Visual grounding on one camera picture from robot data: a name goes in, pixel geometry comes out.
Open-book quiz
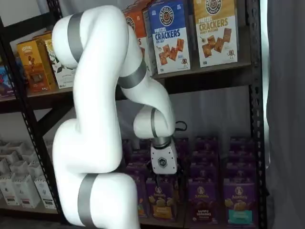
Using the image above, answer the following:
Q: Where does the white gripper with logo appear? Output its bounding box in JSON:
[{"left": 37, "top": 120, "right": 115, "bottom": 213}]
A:
[{"left": 147, "top": 142, "right": 184, "bottom": 189}]

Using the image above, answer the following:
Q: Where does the purple Annie's box orange patch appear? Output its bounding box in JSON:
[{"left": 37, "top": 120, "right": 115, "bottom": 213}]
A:
[
  {"left": 175, "top": 137, "right": 190, "bottom": 151},
  {"left": 145, "top": 177, "right": 178, "bottom": 221},
  {"left": 177, "top": 150, "right": 190, "bottom": 165}
]

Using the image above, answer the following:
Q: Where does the purple Annie's box green patch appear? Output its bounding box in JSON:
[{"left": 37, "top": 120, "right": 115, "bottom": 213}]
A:
[
  {"left": 128, "top": 176, "right": 148, "bottom": 218},
  {"left": 134, "top": 150, "right": 151, "bottom": 165},
  {"left": 139, "top": 139, "right": 152, "bottom": 152},
  {"left": 130, "top": 164, "right": 151, "bottom": 178}
]

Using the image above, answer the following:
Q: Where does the purple Annie's box teal patch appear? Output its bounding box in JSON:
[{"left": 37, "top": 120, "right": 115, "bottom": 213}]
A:
[
  {"left": 228, "top": 149, "right": 255, "bottom": 165},
  {"left": 224, "top": 178, "right": 257, "bottom": 228},
  {"left": 226, "top": 163, "right": 256, "bottom": 182},
  {"left": 230, "top": 136, "right": 254, "bottom": 151}
]

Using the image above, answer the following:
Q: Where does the brown upper shelf board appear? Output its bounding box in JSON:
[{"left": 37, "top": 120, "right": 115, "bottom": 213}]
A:
[{"left": 26, "top": 61, "right": 252, "bottom": 98}]

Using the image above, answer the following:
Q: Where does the blue pretzel crackers box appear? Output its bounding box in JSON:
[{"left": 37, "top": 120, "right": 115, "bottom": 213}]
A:
[{"left": 142, "top": 0, "right": 191, "bottom": 74}]

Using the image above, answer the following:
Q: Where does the white Simple Mills sweet thins box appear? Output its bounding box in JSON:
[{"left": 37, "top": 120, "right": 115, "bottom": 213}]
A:
[{"left": 45, "top": 38, "right": 77, "bottom": 89}]

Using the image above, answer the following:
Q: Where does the gold pretzel crackers box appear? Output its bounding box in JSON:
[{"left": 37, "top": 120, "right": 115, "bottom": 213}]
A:
[{"left": 193, "top": 0, "right": 239, "bottom": 68}]

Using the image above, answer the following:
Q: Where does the orange pretzel crackers box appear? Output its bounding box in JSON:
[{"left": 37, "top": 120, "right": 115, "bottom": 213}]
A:
[
  {"left": 122, "top": 9, "right": 150, "bottom": 70},
  {"left": 122, "top": 0, "right": 153, "bottom": 12}
]

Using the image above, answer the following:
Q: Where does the orange brown snack box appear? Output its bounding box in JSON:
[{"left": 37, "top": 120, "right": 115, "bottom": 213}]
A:
[
  {"left": 30, "top": 31, "right": 54, "bottom": 42},
  {"left": 16, "top": 39, "right": 57, "bottom": 93}
]

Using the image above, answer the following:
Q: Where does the blue purple snack box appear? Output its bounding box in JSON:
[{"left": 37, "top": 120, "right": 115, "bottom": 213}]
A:
[{"left": 0, "top": 64, "right": 15, "bottom": 97}]

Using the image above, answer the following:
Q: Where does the black metal shelving rack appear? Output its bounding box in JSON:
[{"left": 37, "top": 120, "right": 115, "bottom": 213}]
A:
[{"left": 0, "top": 0, "right": 269, "bottom": 229}]

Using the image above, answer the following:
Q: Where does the white carton with dark label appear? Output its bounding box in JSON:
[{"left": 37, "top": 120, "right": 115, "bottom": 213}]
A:
[
  {"left": 9, "top": 160, "right": 31, "bottom": 177},
  {"left": 0, "top": 158, "right": 12, "bottom": 177},
  {"left": 20, "top": 151, "right": 39, "bottom": 163},
  {"left": 27, "top": 161, "right": 48, "bottom": 178},
  {"left": 0, "top": 174, "right": 20, "bottom": 206},
  {"left": 13, "top": 174, "right": 41, "bottom": 208},
  {"left": 34, "top": 176, "right": 58, "bottom": 210},
  {"left": 0, "top": 149, "right": 20, "bottom": 163},
  {"left": 0, "top": 140, "right": 24, "bottom": 152}
]

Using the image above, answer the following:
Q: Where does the plain fabric side curtain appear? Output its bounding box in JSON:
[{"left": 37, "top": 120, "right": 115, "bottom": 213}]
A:
[{"left": 266, "top": 0, "right": 305, "bottom": 229}]

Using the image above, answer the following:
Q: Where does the white cartons group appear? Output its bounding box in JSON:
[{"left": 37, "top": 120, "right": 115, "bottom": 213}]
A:
[{"left": 0, "top": 94, "right": 62, "bottom": 217}]

